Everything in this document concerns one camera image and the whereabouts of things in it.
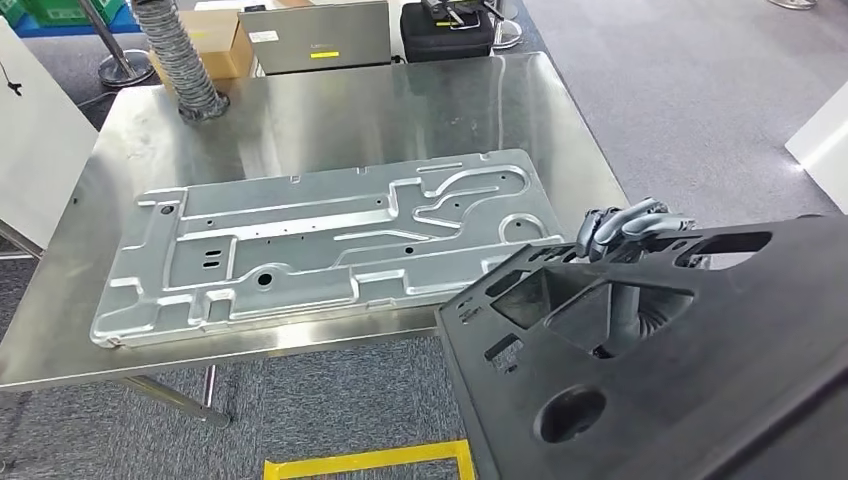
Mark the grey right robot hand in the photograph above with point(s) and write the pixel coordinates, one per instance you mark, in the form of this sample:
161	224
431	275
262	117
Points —
616	225

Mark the black plastic plate frame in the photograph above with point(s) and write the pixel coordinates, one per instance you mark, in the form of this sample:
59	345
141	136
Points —
729	397

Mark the stainless steel workbench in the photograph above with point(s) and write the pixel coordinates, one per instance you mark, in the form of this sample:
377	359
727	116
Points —
397	112

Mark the white display block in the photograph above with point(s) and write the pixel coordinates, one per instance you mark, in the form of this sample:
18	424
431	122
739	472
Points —
825	152

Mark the black carrying case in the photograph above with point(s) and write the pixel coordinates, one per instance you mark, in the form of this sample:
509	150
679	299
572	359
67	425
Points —
444	43

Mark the grey remote controller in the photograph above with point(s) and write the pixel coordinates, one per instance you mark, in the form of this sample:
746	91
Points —
457	10

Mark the white desk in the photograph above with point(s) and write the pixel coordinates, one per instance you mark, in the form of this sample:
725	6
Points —
395	26

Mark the stamped silver metal panel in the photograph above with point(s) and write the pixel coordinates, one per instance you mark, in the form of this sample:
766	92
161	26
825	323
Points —
298	265

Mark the yellow floor tape square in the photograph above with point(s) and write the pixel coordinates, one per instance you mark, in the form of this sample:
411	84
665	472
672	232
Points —
364	458

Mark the grey laptop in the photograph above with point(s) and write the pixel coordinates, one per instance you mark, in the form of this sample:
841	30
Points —
311	33

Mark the black phone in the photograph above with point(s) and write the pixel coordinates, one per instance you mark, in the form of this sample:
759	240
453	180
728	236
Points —
254	8

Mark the brown cardboard box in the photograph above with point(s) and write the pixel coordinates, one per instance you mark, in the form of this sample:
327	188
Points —
222	46

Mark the white board panel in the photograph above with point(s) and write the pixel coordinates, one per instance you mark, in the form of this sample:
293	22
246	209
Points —
40	152

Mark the green plastic crate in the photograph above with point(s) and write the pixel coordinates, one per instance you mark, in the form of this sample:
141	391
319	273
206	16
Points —
10	12
53	10

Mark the blue metal cart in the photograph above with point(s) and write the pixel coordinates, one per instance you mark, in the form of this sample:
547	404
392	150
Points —
40	30

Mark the chrome stanchion post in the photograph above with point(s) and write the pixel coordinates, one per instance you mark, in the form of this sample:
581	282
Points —
126	69
513	40
792	4

